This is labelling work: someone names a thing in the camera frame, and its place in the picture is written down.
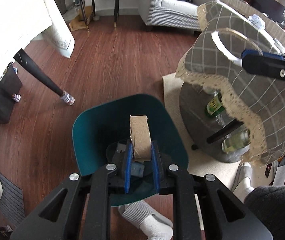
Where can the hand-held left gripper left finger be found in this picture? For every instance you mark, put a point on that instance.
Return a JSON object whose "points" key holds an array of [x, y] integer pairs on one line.
{"points": [[128, 167]]}

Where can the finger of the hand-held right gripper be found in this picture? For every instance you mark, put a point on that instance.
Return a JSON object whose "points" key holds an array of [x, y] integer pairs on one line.
{"points": [[265, 66], [272, 56]]}

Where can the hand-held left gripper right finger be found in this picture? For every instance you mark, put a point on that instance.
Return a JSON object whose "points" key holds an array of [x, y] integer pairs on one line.
{"points": [[155, 167]]}

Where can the brown tape roll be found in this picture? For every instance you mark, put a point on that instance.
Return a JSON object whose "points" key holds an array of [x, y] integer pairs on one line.
{"points": [[140, 135]]}

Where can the large paper ball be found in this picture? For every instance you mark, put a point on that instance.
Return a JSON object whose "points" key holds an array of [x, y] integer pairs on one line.
{"points": [[257, 21]]}

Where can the dark teal waste bin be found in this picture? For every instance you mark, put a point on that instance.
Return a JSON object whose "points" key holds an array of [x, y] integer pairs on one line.
{"points": [[95, 130]]}

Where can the grey checked tablecloth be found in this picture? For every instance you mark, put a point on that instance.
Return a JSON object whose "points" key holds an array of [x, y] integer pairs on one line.
{"points": [[270, 110]]}

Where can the black monitor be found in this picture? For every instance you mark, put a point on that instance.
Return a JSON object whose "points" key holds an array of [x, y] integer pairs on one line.
{"points": [[267, 5]]}

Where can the person's left foot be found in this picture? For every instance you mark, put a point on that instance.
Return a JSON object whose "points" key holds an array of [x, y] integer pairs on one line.
{"points": [[147, 220]]}

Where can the person's foot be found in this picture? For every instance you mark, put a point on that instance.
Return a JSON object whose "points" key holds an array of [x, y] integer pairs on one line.
{"points": [[245, 177], [147, 220]]}

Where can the green label bottle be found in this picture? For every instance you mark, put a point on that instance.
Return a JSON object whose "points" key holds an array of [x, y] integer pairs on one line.
{"points": [[213, 106]]}

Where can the small clear bottle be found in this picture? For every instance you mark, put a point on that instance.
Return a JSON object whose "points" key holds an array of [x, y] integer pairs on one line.
{"points": [[222, 120]]}

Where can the black metal bar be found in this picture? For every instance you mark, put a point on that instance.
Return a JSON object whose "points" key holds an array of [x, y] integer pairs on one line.
{"points": [[223, 132]]}

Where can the large clear bottle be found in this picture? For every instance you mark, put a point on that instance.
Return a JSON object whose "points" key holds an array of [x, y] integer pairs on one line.
{"points": [[235, 141]]}

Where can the person's right foot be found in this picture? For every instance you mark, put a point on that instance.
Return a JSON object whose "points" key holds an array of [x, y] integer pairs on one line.
{"points": [[245, 177]]}

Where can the grey armchair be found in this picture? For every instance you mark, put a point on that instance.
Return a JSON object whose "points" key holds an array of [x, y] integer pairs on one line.
{"points": [[172, 10]]}

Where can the white paper sheet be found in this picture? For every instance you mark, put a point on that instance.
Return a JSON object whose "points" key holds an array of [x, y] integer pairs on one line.
{"points": [[281, 175]]}

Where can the dark ribbed floor mat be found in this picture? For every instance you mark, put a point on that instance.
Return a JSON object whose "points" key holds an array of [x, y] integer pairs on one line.
{"points": [[10, 200]]}

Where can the person's right leg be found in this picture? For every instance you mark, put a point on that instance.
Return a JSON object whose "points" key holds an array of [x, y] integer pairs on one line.
{"points": [[277, 205]]}

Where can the black box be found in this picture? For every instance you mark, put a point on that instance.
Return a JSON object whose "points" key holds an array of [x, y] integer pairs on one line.
{"points": [[6, 97]]}

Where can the flattened cardboard piece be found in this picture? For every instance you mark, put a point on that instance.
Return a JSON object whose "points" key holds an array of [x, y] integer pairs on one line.
{"points": [[78, 21]]}

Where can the white patterned tablecloth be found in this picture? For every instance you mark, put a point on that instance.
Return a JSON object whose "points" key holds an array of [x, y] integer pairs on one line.
{"points": [[12, 30]]}

